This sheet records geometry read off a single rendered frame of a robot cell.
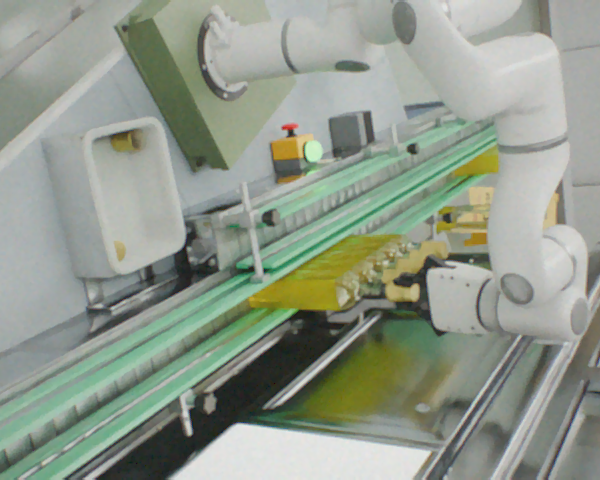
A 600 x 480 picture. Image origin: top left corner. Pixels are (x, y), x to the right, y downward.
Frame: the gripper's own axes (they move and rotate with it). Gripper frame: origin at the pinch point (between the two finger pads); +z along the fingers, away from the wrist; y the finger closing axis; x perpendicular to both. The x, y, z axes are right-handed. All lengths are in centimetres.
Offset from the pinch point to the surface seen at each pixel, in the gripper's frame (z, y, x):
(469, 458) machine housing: -22.7, -12.5, 19.8
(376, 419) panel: -6.0, -12.3, 18.1
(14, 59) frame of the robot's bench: 99, 49, 10
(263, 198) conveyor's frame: 31.7, 14.9, 0.3
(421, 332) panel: 7.8, -12.7, -10.8
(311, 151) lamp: 41, 19, -23
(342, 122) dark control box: 54, 21, -47
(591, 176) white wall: 238, -112, -545
